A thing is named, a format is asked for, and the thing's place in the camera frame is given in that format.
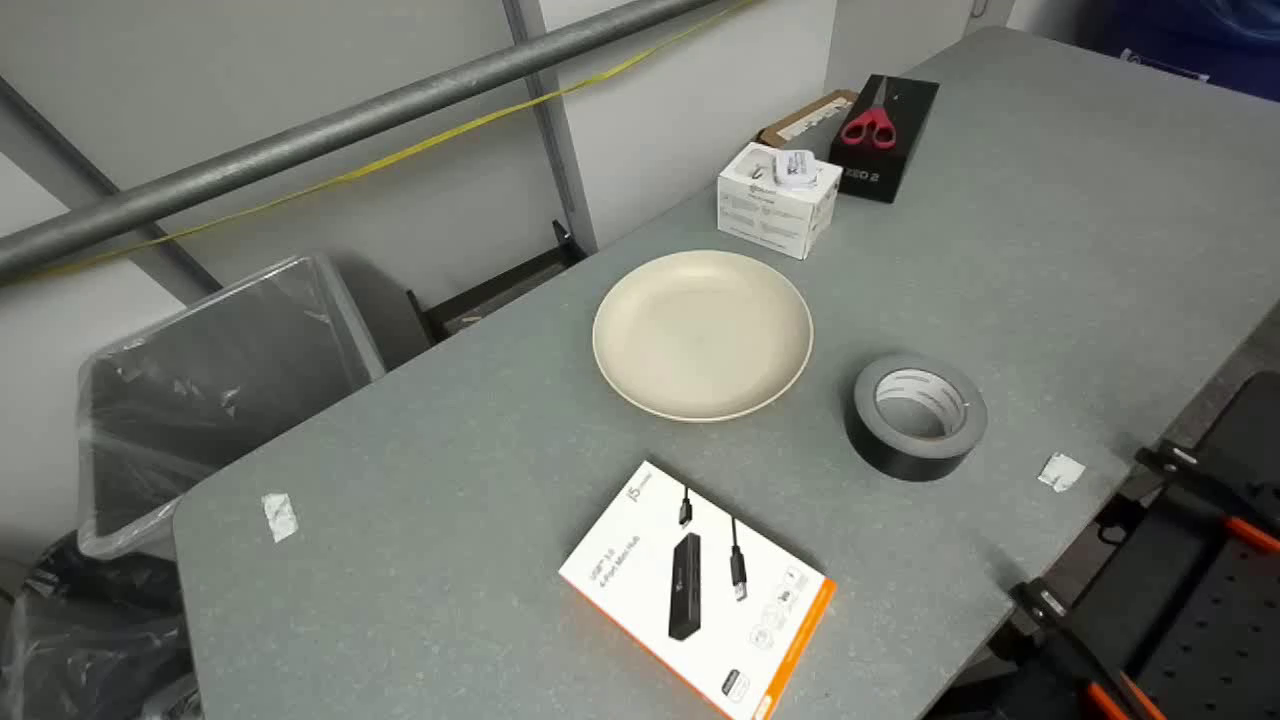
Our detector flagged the small white tag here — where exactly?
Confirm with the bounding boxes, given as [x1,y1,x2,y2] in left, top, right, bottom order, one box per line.
[1036,448,1087,498]

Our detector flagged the cream round plate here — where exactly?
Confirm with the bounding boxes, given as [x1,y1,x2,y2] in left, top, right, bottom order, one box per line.
[590,247,820,427]

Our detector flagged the grey metal pipe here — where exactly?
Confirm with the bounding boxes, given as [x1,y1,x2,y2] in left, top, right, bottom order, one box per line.
[0,0,733,286]

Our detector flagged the black plastic bag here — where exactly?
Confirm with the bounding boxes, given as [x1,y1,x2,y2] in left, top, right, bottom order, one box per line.
[0,532,206,720]

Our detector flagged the thin yellow cable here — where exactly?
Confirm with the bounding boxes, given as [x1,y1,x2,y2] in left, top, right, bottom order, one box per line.
[0,0,768,291]

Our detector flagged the small white carton box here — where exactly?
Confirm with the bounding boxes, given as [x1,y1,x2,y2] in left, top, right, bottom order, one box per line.
[712,142,848,263]

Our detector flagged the grey diagonal frame strut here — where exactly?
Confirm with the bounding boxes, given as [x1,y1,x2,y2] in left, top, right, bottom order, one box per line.
[0,78,223,307]

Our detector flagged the black frame foot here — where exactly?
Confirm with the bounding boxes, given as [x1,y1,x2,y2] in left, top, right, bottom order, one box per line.
[418,216,592,343]

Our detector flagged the grey upright frame strut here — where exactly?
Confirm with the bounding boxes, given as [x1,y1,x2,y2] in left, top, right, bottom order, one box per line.
[499,0,600,257]

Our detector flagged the white orange product box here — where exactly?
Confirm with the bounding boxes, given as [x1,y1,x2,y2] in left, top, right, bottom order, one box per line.
[556,457,845,720]

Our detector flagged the black perforated base board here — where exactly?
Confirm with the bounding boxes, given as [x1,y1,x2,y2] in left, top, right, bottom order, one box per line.
[956,369,1280,720]

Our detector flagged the blue container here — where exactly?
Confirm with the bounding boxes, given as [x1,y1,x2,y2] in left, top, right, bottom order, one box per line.
[1078,0,1280,104]

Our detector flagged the long black box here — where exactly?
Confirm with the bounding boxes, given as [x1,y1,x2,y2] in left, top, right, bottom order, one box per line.
[823,71,945,208]

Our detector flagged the black orange bar clamp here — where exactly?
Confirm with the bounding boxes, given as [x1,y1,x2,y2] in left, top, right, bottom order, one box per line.
[1010,576,1171,720]
[1131,437,1280,565]

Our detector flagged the grey bin with liner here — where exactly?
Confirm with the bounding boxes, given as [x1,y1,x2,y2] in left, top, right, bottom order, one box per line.
[74,251,391,565]

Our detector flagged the brown cardboard box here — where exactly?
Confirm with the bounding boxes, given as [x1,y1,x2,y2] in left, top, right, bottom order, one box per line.
[754,85,860,153]

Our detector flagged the white tape mark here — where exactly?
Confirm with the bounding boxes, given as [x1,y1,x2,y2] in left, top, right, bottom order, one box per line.
[260,488,306,550]

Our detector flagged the black masking tape roll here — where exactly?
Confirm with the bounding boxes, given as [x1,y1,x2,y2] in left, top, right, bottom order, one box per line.
[845,354,991,483]

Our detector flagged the red handled scissors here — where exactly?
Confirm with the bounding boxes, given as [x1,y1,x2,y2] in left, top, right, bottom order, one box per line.
[835,78,905,153]

